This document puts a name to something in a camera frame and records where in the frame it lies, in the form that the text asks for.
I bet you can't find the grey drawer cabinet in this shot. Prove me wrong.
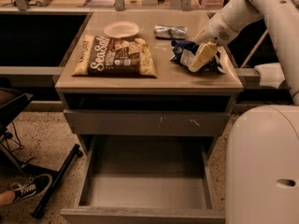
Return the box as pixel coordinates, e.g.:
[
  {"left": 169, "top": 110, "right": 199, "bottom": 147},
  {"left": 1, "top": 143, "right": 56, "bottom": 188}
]
[{"left": 55, "top": 9, "right": 243, "bottom": 153}]

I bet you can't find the blue chip bag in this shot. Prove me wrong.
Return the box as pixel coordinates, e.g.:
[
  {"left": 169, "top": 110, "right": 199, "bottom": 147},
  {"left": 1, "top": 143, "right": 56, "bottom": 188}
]
[{"left": 171, "top": 40, "right": 225, "bottom": 74}]

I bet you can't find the silver foil snack wrapper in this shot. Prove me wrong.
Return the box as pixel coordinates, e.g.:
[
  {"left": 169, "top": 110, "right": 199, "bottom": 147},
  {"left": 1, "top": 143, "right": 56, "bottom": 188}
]
[{"left": 153, "top": 25, "right": 187, "bottom": 39}]

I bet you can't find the black white sneaker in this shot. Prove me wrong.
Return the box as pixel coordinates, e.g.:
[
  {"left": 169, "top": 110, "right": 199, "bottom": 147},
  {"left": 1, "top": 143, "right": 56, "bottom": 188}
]
[{"left": 10, "top": 174, "right": 52, "bottom": 203}]

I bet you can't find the white curved base cover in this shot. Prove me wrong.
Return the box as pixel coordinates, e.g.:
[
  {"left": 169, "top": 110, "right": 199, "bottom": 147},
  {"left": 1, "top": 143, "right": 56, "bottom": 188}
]
[{"left": 254, "top": 63, "right": 285, "bottom": 89}]

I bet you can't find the white stick with black tip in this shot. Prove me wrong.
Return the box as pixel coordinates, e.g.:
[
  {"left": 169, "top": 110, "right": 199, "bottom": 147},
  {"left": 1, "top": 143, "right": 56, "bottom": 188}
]
[{"left": 240, "top": 29, "right": 268, "bottom": 68}]

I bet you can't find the sea salt cracker bag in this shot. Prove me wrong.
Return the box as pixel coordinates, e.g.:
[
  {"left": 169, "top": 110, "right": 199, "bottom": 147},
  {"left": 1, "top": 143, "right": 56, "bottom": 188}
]
[{"left": 73, "top": 35, "right": 157, "bottom": 77}]

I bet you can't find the open grey middle drawer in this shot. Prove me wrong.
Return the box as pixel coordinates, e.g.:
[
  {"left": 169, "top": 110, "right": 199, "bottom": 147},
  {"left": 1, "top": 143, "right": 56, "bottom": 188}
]
[{"left": 62, "top": 135, "right": 225, "bottom": 224}]

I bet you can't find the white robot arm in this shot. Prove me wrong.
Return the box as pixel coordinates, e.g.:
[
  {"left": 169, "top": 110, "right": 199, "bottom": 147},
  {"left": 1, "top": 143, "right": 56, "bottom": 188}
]
[{"left": 188, "top": 0, "right": 299, "bottom": 224}]

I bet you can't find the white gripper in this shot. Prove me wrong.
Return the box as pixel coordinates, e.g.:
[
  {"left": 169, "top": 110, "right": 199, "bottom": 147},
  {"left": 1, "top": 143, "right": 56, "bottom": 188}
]
[{"left": 188, "top": 11, "right": 239, "bottom": 73}]

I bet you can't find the closed grey top drawer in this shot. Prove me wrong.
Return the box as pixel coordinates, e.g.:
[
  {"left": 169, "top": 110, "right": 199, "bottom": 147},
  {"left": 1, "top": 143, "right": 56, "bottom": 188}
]
[{"left": 64, "top": 109, "right": 230, "bottom": 136}]

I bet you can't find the black rolling stand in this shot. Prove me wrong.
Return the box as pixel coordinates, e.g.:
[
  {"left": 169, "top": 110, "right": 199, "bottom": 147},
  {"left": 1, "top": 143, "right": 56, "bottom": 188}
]
[{"left": 0, "top": 87, "right": 84, "bottom": 219}]

